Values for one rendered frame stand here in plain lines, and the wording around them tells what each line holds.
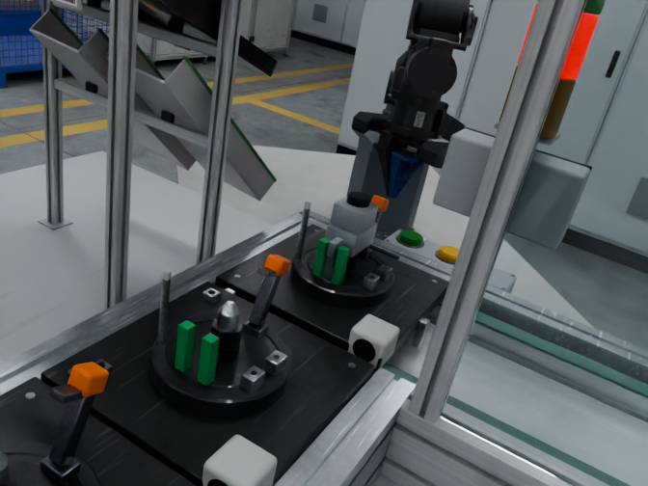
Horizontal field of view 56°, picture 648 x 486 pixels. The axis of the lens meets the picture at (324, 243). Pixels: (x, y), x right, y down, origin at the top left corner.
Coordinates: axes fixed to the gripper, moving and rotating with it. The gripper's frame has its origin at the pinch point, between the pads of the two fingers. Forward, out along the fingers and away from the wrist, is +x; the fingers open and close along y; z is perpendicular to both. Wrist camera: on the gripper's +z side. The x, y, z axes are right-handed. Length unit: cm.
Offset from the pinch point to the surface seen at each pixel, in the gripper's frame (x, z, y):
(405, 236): 11.6, 9.3, 3.8
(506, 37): -27, 236, 180
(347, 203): 2.6, -11.8, -4.6
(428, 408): 15.4, -15.5, -28.5
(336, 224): 5.4, -12.7, -4.4
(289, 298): 14.8, -18.3, -5.7
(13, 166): 94, 3, 282
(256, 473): 15.8, -36.2, -29.7
